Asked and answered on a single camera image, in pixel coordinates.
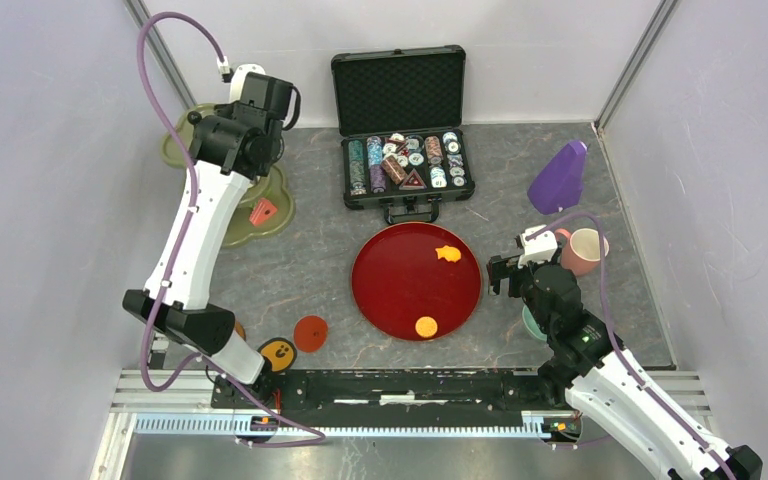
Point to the red round coaster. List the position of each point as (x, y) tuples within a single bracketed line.
[(310, 333)]

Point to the pink mug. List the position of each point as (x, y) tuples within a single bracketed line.
[(580, 250)]

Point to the green three-tier dessert stand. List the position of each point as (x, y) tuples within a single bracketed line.
[(274, 187)]

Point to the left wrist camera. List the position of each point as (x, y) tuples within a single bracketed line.
[(235, 77)]

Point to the purple pitcher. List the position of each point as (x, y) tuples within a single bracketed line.
[(559, 185)]

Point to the black poker chip case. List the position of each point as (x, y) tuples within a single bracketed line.
[(399, 115)]

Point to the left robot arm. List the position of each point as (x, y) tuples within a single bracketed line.
[(230, 151)]

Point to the brown wooden coaster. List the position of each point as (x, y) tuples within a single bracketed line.
[(240, 331)]

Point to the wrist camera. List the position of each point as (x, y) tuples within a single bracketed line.
[(536, 248), (235, 77)]

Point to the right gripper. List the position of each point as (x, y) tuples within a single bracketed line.
[(497, 268)]

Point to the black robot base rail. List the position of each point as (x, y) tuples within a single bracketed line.
[(371, 404)]

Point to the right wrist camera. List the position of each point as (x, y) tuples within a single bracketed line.
[(536, 248)]

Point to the pink triangular cake slice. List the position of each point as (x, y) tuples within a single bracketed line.
[(262, 212)]

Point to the orange face coaster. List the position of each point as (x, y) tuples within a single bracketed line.
[(280, 354)]

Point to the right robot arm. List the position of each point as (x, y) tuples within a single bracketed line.
[(592, 372)]

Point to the red round tray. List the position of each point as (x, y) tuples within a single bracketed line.
[(396, 278)]

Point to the orange round cookie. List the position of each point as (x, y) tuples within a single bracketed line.
[(426, 327)]

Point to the teal cup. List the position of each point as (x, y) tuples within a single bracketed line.
[(532, 326)]

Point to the orange fish cookie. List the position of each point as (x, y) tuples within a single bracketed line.
[(448, 253)]

